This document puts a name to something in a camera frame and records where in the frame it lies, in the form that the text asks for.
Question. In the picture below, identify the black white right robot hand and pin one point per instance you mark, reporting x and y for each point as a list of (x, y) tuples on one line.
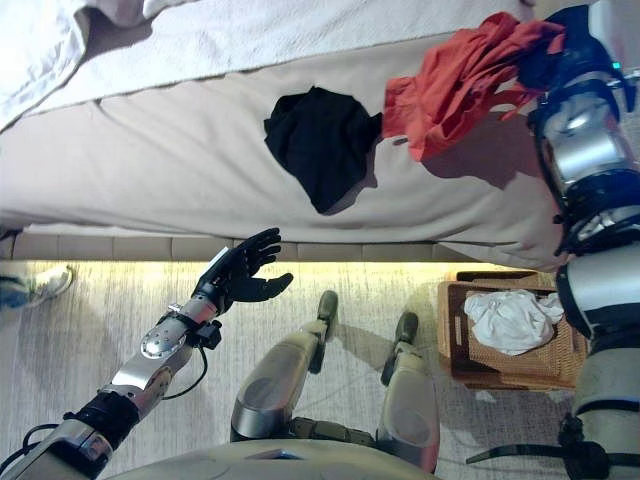
[(585, 45)]

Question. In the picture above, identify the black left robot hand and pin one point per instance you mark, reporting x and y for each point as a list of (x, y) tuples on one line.
[(240, 280)]

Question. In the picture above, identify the red garment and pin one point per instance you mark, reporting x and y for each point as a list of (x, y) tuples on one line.
[(450, 90)]

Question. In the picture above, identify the black garment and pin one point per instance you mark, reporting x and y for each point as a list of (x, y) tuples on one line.
[(320, 145)]

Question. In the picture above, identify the white garment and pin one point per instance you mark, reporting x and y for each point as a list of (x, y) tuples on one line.
[(510, 320)]

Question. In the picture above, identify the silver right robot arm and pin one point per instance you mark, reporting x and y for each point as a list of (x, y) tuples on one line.
[(590, 150)]

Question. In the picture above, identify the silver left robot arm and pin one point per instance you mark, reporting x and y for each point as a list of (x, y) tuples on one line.
[(160, 345)]

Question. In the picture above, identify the beige upholstered bed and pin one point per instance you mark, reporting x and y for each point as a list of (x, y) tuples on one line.
[(150, 247)]

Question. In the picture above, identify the beige bed blanket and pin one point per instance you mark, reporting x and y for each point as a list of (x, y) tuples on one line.
[(150, 175)]

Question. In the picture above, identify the brown wicker basket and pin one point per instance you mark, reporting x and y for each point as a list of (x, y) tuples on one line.
[(500, 370)]

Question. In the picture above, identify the grey rug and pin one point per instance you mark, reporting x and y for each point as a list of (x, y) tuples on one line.
[(100, 320)]

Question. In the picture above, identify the beige robot torso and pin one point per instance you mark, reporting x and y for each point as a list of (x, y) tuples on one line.
[(225, 465)]

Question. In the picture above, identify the white sneaker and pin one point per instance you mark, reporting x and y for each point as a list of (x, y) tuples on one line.
[(52, 286)]

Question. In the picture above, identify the right robot leg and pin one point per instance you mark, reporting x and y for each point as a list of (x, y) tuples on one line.
[(410, 390)]

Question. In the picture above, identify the white textured coverlet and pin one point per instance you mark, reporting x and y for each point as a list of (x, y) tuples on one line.
[(250, 40)]

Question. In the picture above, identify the white duvet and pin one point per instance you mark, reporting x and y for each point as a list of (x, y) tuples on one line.
[(35, 60)]

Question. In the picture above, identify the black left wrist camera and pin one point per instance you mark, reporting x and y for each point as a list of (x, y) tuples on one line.
[(210, 335)]

